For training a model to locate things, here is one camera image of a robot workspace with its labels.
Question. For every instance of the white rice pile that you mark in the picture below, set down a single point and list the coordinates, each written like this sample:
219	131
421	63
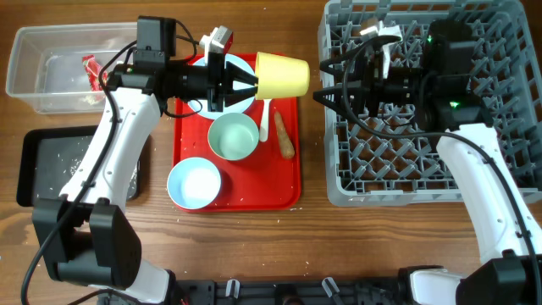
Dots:
54	169

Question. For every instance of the large light blue plate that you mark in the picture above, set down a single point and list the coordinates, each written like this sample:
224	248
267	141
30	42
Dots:
243	61

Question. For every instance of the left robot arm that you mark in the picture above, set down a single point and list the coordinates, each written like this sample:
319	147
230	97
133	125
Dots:
85	238

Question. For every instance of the mint green bowl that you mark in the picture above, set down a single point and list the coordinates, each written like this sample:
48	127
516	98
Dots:
233	136

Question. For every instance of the brown carrot-like food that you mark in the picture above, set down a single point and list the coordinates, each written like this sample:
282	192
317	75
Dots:
285	144

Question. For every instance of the yellow plastic cup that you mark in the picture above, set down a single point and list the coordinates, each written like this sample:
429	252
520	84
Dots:
280	76

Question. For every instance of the small light blue bowl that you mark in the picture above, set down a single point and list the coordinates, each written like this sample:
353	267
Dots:
194	183

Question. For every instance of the clear plastic bin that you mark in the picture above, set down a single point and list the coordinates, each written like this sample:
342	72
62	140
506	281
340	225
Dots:
46	70

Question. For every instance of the white plastic spoon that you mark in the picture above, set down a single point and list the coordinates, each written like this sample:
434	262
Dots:
264	124

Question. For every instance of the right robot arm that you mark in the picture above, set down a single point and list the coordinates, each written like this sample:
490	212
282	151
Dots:
509	238

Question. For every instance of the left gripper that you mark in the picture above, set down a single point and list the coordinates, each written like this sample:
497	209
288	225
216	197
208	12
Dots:
218	95

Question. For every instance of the grey dishwasher rack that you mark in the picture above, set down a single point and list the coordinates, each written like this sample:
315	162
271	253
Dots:
388	163

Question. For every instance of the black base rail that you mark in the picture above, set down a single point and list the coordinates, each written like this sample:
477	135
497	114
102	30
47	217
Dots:
386	290

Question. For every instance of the red serving tray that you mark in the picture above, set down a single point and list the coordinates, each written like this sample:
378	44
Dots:
265	180

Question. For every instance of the red snack wrapper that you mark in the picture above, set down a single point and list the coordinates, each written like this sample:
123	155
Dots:
92	69

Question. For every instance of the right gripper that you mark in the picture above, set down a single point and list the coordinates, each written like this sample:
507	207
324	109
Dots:
368	86

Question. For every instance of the black waste tray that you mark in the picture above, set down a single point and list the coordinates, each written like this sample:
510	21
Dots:
62	139

